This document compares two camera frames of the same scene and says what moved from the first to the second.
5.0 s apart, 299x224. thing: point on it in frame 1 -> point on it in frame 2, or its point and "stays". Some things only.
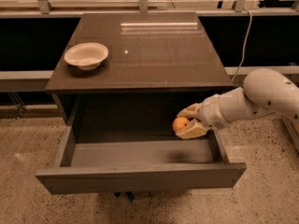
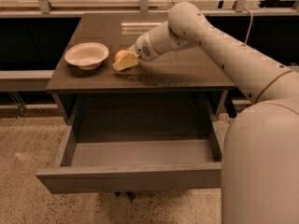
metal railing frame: [35, 80] stays
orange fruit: [179, 123] -> [120, 53]
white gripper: [209, 112] -> [142, 49]
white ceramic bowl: [87, 55] stays
